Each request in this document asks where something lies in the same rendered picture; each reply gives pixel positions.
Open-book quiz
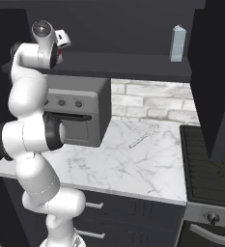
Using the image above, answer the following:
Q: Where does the pale blue milk carton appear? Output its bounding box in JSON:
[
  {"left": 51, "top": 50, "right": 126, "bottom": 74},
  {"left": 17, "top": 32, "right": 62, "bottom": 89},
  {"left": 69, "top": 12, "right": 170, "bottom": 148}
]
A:
[{"left": 169, "top": 24, "right": 187, "bottom": 63}]

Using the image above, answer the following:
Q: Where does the black toaster oven handle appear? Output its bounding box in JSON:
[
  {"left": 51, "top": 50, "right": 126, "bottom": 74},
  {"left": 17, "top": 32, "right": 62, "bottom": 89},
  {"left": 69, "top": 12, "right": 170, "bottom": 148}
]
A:
[{"left": 43, "top": 111, "right": 93, "bottom": 123}]

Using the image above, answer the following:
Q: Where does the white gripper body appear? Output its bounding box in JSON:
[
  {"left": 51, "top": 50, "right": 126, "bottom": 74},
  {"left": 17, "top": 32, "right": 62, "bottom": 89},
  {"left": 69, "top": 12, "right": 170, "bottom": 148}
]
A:
[{"left": 56, "top": 52, "right": 67, "bottom": 65}]

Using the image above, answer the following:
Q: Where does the red can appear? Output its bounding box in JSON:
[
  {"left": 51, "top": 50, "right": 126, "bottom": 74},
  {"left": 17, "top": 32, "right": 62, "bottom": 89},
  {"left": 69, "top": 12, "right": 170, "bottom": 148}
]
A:
[{"left": 56, "top": 43, "right": 65, "bottom": 56}]

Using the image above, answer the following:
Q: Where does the black and grey stove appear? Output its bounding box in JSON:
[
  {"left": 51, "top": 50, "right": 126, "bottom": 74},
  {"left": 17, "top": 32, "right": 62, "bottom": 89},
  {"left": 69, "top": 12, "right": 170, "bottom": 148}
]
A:
[{"left": 176, "top": 123, "right": 225, "bottom": 247}]

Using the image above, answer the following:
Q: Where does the grey toaster oven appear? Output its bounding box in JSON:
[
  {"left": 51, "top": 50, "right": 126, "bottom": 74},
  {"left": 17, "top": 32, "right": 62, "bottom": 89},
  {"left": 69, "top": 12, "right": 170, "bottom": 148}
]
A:
[{"left": 42, "top": 74, "right": 113, "bottom": 149}]

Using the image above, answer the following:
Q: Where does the wire whisk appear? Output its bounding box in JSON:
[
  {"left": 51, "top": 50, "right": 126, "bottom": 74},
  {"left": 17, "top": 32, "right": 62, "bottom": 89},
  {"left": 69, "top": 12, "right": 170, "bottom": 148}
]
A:
[{"left": 127, "top": 123, "right": 161, "bottom": 150}]

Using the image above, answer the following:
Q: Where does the dark stove knob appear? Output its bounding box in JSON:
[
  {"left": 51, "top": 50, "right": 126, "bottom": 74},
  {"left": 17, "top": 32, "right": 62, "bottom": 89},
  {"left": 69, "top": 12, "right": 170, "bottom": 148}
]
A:
[{"left": 206, "top": 211, "right": 221, "bottom": 226}]

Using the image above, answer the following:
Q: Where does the grey oven door handle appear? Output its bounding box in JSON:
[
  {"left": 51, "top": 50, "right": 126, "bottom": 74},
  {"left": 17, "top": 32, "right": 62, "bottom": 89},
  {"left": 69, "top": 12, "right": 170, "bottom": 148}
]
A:
[{"left": 189, "top": 223, "right": 225, "bottom": 241}]

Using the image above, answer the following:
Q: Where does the dark open wall cabinet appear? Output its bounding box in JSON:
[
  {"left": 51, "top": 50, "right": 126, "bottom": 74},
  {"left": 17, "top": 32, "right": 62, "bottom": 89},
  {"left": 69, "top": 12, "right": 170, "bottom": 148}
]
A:
[{"left": 1, "top": 0, "right": 207, "bottom": 83}]

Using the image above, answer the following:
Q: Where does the silver drawer handle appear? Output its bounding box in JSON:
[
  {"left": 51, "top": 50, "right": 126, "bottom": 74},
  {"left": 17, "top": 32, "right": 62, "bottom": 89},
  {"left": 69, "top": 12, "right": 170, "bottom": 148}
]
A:
[
  {"left": 84, "top": 201, "right": 104, "bottom": 210},
  {"left": 74, "top": 228, "right": 106, "bottom": 240}
]

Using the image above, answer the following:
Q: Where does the dark drawer front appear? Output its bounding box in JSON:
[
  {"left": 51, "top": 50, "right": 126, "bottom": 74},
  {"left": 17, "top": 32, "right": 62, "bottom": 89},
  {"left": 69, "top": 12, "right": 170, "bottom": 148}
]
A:
[
  {"left": 72, "top": 218, "right": 180, "bottom": 247},
  {"left": 79, "top": 188, "right": 186, "bottom": 228}
]

